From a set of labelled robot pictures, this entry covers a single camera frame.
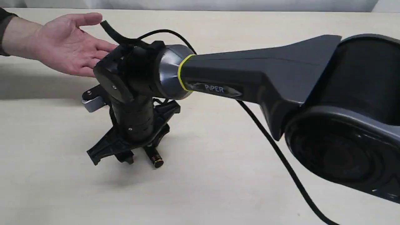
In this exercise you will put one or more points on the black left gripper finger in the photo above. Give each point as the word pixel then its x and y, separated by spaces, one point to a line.
pixel 125 157

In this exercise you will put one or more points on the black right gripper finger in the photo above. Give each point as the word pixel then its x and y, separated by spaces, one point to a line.
pixel 157 139

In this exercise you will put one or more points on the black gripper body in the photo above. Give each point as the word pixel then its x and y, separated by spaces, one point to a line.
pixel 134 125

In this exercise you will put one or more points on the black gold precision screwdriver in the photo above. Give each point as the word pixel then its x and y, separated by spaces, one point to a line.
pixel 154 156

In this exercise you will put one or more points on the bare human forearm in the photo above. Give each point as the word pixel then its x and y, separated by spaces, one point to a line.
pixel 17 35

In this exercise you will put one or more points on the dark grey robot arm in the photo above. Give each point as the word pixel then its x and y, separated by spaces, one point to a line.
pixel 335 101

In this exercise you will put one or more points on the open bare human hand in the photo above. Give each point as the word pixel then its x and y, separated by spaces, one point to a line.
pixel 62 45

